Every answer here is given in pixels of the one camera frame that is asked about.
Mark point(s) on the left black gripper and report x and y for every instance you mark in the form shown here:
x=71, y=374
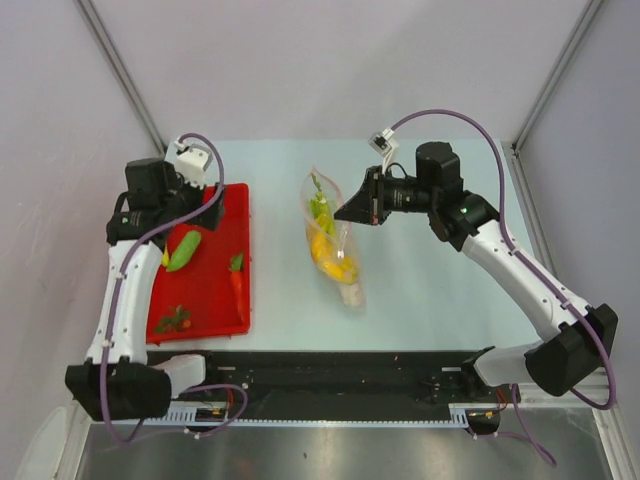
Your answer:
x=209, y=221

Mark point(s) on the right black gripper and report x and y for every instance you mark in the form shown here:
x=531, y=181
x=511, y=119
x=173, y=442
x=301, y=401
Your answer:
x=369, y=205

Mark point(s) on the green cucumber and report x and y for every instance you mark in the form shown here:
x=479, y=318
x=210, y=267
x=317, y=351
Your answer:
x=184, y=252

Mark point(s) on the green celery stalk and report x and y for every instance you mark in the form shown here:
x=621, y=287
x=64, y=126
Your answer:
x=325, y=220

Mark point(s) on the orange carrot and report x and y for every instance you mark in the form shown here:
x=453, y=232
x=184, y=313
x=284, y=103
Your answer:
x=236, y=279

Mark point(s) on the clear zip top bag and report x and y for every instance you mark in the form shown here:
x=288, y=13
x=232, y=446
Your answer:
x=332, y=245

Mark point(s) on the small single yellow banana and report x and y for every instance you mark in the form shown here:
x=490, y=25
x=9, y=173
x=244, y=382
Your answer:
x=165, y=257

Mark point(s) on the yellow banana bunch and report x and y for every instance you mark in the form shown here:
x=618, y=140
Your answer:
x=342, y=269

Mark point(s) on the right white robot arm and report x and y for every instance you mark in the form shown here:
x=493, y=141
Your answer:
x=574, y=336

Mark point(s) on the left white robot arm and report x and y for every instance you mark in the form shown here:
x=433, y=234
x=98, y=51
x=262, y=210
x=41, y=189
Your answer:
x=115, y=381

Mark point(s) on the red plastic tray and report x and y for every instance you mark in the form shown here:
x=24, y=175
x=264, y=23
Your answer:
x=203, y=287

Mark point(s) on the red strawberries with leaves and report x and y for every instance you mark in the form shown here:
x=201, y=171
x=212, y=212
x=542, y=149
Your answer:
x=177, y=321

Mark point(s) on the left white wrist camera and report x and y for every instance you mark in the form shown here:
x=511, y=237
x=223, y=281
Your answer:
x=192, y=163

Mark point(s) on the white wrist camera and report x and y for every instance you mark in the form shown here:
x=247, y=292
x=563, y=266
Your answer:
x=192, y=163
x=386, y=146

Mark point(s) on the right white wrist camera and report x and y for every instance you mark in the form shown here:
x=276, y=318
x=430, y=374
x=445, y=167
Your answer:
x=386, y=146

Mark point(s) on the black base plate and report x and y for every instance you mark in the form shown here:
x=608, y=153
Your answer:
x=408, y=385

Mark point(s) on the white slotted cable duct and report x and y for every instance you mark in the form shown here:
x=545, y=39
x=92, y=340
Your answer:
x=209, y=416

